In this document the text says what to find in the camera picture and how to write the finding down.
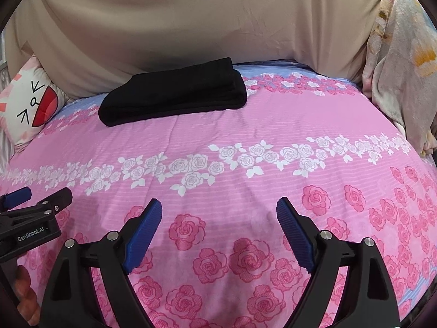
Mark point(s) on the pink rose print bedsheet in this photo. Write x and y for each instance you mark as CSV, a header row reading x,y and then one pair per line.
x,y
222,177

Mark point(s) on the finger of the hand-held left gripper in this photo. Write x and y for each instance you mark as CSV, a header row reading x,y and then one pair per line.
x,y
59,200
19,195

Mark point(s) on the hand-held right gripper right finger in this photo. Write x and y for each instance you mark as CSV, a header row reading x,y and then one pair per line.
x,y
295,235

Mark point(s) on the beige cloth cover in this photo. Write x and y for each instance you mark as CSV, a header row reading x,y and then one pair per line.
x,y
205,24

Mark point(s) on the black pants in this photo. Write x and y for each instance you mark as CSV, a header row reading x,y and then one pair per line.
x,y
170,99

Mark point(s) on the grey printed fleece blanket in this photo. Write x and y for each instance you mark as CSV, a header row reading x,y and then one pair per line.
x,y
399,75

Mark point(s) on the person's left hand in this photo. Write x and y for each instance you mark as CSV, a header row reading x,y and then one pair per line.
x,y
25,290

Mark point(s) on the cartoon face pillow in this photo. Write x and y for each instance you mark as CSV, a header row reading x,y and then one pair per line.
x,y
24,99

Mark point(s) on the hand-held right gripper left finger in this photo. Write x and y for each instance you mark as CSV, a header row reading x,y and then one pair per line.
x,y
145,235

